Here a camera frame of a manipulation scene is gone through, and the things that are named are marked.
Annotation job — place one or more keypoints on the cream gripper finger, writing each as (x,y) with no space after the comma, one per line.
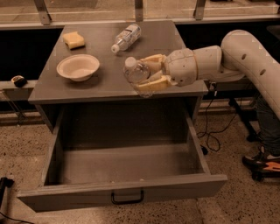
(157,82)
(154,62)

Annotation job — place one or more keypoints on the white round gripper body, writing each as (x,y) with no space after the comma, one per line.
(180,66)

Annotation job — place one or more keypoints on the clear water bottle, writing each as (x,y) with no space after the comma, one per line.
(136,72)
(125,39)

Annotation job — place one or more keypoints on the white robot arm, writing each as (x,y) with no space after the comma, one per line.
(239,55)

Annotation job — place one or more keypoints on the lying clear water bottle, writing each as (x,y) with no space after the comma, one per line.
(125,39)

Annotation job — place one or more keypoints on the open grey top drawer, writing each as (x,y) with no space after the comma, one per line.
(85,165)

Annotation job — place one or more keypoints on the grey cabinet table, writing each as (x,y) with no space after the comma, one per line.
(107,98)

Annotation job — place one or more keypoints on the white paper bowl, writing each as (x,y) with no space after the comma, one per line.
(79,67)

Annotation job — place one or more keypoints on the yellow sponge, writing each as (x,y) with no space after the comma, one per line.
(73,40)

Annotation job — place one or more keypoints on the person leg in jeans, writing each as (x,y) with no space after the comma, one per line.
(270,127)

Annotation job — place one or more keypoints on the orange black shoe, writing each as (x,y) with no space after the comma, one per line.
(263,165)

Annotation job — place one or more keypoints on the small black ledge object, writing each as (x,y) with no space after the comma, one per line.
(19,81)

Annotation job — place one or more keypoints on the black object at left edge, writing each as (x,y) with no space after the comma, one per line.
(4,183)

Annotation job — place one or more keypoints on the wall power outlet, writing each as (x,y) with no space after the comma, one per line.
(213,86)

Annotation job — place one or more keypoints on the metal window post right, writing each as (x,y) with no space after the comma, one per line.
(198,13)

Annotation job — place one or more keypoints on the metal window post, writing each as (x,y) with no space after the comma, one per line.
(198,13)
(139,10)
(43,13)

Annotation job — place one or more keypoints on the metal window post middle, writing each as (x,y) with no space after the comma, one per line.
(139,10)

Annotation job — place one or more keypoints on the black drawer handle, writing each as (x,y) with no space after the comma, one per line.
(126,199)

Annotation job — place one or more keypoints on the metal window post left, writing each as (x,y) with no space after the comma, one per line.
(43,13)

